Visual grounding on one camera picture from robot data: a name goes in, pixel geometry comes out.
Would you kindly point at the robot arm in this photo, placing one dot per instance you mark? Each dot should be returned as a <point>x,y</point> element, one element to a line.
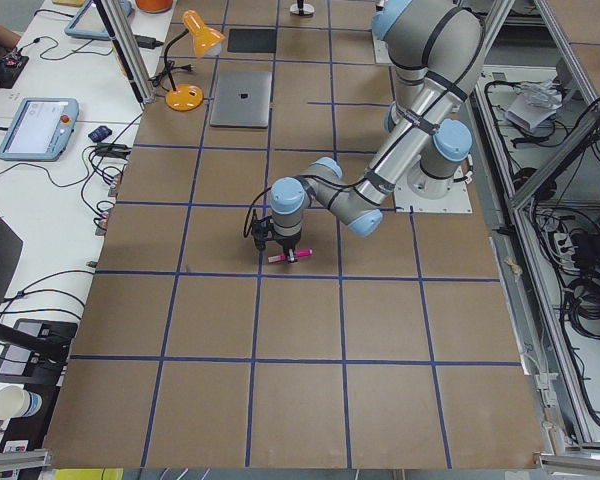
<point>438,49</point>

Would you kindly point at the white paper cup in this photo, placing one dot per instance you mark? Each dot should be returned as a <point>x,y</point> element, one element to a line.
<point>17,402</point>

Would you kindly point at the teach pendant tablet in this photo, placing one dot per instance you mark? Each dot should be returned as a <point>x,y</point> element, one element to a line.
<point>40,130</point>
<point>87,24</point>

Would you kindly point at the pink marker pen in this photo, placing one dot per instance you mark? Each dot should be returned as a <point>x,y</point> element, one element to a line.
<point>300,253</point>

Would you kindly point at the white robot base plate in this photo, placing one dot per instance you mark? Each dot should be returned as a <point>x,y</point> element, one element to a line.
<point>435,184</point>

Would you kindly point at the black power adapter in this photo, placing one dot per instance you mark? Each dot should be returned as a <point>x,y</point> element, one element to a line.
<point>147,42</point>

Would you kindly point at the black mousepad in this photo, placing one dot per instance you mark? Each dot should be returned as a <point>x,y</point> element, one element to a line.
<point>252,40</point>

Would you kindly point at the black device with screens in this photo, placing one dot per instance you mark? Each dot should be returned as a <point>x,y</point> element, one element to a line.
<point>35,351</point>

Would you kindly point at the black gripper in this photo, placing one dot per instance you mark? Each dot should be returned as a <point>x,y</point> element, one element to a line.
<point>287,241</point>

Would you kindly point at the aluminium frame post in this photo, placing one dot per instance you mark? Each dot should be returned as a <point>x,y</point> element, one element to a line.
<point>126,48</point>

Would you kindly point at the dark blue pouch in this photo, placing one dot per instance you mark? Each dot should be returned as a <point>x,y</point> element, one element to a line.
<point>100,133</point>

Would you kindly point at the grey laptop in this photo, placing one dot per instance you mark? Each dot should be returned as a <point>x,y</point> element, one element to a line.
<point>242,99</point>

